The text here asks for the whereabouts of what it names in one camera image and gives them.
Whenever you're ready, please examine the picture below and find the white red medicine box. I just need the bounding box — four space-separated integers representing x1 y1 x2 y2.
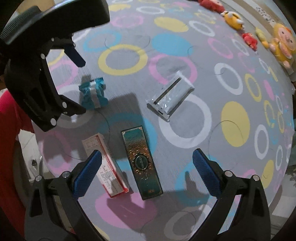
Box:
82 133 130 198

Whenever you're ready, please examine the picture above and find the teal silver candy wrapper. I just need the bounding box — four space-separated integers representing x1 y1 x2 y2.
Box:
79 77 108 110

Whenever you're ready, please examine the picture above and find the dark green gold box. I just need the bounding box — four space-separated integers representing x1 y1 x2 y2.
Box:
121 126 163 200

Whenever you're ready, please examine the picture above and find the person in red clothes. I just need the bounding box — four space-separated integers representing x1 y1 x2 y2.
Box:
1 91 34 237

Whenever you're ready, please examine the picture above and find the bed with circle-pattern sheet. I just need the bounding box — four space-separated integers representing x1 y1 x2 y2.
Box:
35 1 294 240

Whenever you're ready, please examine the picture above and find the small red plush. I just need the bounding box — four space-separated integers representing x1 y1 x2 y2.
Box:
242 33 258 51

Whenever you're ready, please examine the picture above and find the small yellow green plush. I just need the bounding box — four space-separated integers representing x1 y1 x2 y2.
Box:
255 28 269 49

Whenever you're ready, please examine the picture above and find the large yellow pig plush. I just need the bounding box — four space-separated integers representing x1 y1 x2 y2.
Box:
269 23 295 70

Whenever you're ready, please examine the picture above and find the red monkey plush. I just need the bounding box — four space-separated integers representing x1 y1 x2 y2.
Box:
198 0 225 14

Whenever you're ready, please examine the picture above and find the yellow white plush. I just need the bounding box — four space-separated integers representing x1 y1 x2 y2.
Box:
220 11 244 31

